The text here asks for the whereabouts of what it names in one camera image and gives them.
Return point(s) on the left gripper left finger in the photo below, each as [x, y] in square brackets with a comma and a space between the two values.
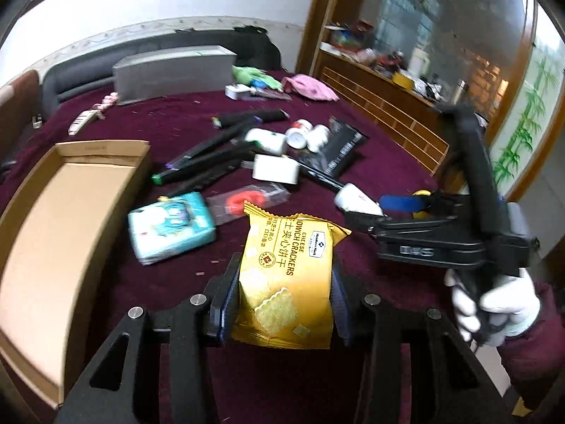
[223, 294]

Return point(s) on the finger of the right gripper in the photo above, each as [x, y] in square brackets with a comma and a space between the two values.
[364, 222]
[404, 203]

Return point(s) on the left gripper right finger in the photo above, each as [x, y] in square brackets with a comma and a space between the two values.
[347, 292]

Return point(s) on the yellow cheese cracker packet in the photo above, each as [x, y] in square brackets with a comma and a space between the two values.
[285, 280]

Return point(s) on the black snack packet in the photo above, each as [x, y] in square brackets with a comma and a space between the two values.
[335, 157]

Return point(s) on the teal tissue pack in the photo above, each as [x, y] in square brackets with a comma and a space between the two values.
[170, 227]

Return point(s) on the red item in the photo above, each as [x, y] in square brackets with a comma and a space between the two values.
[227, 207]

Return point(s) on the small white bottle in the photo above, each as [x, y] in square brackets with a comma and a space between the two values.
[318, 137]

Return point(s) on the white power adapter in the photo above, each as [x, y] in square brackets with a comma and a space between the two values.
[275, 169]

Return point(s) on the white bottle red label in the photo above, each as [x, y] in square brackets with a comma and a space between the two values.
[297, 134]

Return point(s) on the black marker beige cap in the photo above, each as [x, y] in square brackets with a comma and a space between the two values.
[205, 179]

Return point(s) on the white bottle green label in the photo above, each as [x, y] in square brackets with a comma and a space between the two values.
[271, 142]

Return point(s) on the black marker green cap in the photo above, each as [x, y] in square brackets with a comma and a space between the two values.
[196, 166]

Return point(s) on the black marker purple cap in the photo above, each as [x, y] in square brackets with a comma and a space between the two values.
[207, 146]

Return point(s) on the yellow lid jar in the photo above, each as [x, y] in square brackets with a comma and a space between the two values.
[422, 192]

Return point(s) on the large white bottle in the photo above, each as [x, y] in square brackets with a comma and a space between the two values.
[351, 199]

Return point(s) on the right white gloved hand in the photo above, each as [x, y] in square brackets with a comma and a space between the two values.
[512, 306]

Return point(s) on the steel thermos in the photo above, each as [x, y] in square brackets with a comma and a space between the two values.
[459, 91]

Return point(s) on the pink cloth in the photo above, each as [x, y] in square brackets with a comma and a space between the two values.
[308, 87]

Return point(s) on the brown wooden cabinet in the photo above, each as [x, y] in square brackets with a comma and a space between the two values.
[395, 59]

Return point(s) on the silver sachet packet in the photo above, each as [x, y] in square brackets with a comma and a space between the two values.
[270, 94]

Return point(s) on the cardboard tray box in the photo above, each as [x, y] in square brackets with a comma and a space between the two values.
[56, 233]

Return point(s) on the black marker yellow cap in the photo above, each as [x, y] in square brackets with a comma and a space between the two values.
[261, 116]

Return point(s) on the blue small object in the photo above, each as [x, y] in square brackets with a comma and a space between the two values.
[259, 84]

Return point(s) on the small white charger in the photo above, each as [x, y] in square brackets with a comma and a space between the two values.
[238, 92]

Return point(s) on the green cloth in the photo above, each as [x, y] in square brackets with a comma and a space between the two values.
[250, 75]

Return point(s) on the black leather sofa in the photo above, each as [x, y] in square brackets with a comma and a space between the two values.
[93, 70]

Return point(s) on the white key fob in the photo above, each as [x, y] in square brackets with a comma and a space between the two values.
[84, 118]

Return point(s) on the grey shoe box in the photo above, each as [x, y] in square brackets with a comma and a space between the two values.
[173, 71]

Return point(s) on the maroon armchair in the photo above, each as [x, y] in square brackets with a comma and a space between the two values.
[20, 104]

